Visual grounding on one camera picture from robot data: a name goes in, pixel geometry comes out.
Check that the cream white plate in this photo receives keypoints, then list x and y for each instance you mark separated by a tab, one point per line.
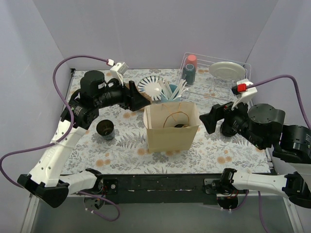
227	71

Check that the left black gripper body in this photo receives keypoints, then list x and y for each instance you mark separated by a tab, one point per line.
131	95

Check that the brown paper bag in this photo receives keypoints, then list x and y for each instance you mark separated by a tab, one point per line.
160	120

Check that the blue straw holder cup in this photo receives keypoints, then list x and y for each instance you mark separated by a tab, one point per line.
165	98

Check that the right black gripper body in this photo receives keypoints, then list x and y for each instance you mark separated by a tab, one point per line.
219	116

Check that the white wire dish rack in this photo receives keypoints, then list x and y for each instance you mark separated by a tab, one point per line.
208	90

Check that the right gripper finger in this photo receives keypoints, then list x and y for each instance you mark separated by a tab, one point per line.
217	112
209	121

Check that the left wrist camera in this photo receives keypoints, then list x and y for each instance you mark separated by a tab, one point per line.
117	70

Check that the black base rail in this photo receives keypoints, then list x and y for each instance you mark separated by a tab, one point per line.
157	188

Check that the black coffee cup lid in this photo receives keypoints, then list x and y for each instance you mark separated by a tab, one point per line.
180	126

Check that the stack of black lids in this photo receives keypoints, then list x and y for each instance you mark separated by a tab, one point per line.
227	129

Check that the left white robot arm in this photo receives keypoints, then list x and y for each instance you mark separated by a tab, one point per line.
45	180

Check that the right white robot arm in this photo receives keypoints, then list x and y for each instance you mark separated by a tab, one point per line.
291	159

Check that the blue striped plate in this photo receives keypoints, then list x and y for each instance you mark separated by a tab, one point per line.
150	86

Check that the dark teal cup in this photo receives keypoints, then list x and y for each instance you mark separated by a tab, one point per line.
188	74

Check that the pink cup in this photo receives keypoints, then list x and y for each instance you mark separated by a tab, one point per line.
192	59

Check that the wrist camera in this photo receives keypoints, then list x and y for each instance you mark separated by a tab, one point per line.
242	92
117	70

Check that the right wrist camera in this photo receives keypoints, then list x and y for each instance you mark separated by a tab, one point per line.
242	92

